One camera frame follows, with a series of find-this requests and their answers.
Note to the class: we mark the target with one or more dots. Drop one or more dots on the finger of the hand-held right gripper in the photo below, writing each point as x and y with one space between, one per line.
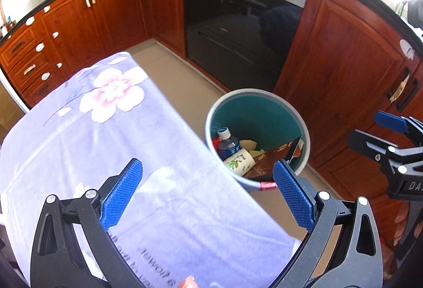
391 119
370 144

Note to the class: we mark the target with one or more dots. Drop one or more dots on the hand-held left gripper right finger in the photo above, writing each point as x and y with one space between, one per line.
294 195

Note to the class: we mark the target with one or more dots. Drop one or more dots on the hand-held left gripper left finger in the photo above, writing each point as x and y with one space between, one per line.
122 195

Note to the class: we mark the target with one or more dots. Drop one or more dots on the brown snack box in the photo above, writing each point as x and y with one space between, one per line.
264 164

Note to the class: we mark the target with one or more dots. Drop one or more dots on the white green-print paper cup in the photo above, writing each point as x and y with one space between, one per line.
239 160

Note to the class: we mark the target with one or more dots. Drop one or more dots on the clear plastic water bottle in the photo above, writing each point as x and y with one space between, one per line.
228 146

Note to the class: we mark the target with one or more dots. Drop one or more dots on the teal trash bin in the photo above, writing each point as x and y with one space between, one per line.
257 116

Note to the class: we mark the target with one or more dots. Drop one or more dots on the person's right hand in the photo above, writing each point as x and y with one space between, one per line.
403 225

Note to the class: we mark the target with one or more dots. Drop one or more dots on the person's left hand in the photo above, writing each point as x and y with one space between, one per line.
187 283

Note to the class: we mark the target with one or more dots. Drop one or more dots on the purple floral tablecloth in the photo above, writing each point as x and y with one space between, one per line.
132 142

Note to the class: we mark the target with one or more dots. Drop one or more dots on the red wooden door cabinet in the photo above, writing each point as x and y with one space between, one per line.
347 60

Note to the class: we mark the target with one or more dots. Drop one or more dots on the black built-in oven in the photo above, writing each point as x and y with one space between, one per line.
231 43

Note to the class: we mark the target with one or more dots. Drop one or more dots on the red wooden drawer cabinet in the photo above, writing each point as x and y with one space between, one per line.
115 10

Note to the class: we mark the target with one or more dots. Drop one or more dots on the seasoning bottles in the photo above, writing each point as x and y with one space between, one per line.
7 27

